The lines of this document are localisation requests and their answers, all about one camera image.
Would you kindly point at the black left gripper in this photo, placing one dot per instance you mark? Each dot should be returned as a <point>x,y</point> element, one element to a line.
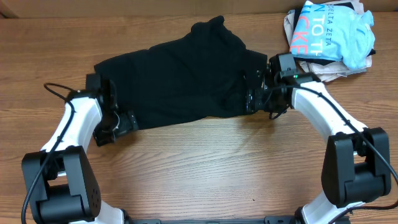
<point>129,122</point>

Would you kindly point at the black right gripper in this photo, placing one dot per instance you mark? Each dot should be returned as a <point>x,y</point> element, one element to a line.
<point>254,102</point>

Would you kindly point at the black t-shirt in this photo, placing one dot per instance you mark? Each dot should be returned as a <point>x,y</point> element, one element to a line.
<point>206,73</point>

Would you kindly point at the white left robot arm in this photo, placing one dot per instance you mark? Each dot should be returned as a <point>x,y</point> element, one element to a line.
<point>61,185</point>

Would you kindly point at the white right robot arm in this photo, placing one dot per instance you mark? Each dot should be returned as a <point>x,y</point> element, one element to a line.
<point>356,168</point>

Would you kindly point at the light blue printed t-shirt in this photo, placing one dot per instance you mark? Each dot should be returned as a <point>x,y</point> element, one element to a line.
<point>332,32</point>

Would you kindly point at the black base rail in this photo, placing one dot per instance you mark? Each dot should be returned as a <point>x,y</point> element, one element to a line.
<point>217,221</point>

